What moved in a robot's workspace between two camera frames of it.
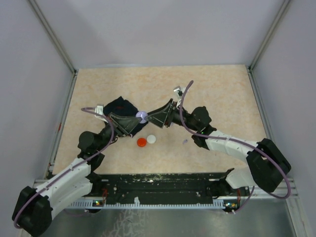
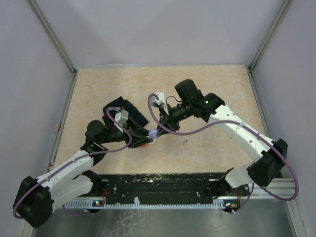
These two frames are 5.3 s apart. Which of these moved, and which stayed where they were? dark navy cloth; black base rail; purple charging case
Moved: purple charging case
Stayed: black base rail; dark navy cloth
